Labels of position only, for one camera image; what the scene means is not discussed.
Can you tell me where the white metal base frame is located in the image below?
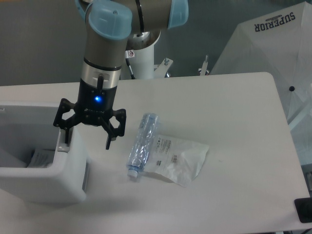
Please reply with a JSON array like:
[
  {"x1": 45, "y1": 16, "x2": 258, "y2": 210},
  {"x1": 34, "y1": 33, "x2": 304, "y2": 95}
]
[{"x1": 154, "y1": 58, "x2": 174, "y2": 78}]

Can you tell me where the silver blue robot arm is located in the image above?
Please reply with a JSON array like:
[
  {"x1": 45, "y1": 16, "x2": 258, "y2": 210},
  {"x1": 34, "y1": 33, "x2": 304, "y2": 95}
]
[{"x1": 53, "y1": 0, "x2": 189, "y2": 147}]

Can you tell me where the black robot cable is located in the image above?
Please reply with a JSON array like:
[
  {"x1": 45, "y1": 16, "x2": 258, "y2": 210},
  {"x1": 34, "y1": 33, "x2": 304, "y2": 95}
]
[{"x1": 124, "y1": 50, "x2": 136, "y2": 80}]

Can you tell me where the black device at edge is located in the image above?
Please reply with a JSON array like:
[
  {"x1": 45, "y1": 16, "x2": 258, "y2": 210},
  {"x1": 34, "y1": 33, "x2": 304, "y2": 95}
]
[{"x1": 294, "y1": 197, "x2": 312, "y2": 223}]

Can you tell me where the white push-lid trash can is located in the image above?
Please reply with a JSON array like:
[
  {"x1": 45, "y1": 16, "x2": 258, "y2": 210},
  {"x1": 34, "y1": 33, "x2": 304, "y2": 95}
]
[{"x1": 0, "y1": 101, "x2": 91, "y2": 203}]

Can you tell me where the white superior umbrella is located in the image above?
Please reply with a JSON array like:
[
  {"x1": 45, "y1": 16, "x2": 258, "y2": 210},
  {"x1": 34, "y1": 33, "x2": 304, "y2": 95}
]
[{"x1": 212, "y1": 2, "x2": 312, "y2": 165}]

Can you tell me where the crushed clear plastic bottle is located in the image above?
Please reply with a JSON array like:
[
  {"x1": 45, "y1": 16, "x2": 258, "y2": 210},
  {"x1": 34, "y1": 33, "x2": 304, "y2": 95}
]
[{"x1": 126, "y1": 113, "x2": 159, "y2": 178}]

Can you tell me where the white plastic packaging bag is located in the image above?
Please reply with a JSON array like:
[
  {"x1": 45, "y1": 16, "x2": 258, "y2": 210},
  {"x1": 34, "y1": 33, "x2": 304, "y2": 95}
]
[{"x1": 144, "y1": 135, "x2": 209, "y2": 187}]

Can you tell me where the silver clamp bolt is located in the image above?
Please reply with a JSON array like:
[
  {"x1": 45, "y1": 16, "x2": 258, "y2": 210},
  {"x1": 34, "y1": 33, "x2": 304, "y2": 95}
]
[{"x1": 198, "y1": 55, "x2": 210, "y2": 76}]

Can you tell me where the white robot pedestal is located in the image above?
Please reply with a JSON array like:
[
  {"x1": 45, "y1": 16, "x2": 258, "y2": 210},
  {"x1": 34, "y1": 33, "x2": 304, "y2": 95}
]
[{"x1": 120, "y1": 30, "x2": 161, "y2": 80}]

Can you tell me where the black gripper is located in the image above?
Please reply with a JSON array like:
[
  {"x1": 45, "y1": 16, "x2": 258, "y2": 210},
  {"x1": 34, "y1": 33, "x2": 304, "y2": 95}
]
[{"x1": 53, "y1": 80, "x2": 126, "y2": 150}]

